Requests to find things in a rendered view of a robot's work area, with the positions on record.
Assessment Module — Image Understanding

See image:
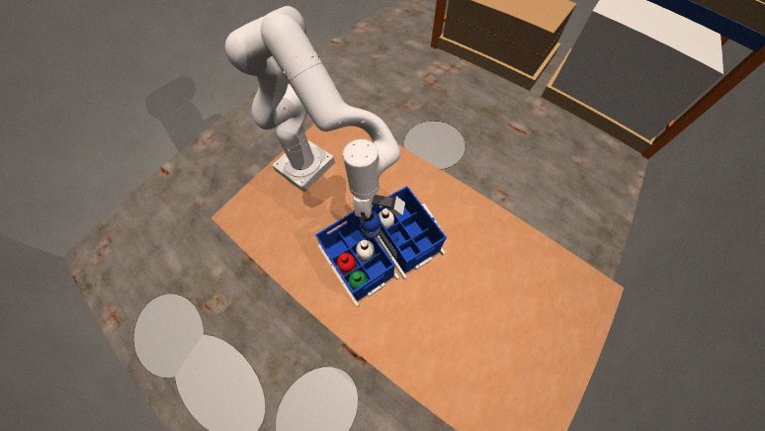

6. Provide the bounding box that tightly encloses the blue plastic crate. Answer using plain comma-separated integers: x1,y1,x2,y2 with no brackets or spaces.
315,212,395,301
379,186,447,274

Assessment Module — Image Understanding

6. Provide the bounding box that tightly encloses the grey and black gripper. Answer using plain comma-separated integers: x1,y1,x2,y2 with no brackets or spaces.
354,196,374,224

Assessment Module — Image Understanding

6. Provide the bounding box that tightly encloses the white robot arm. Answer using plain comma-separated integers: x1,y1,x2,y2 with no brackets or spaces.
225,6,405,216

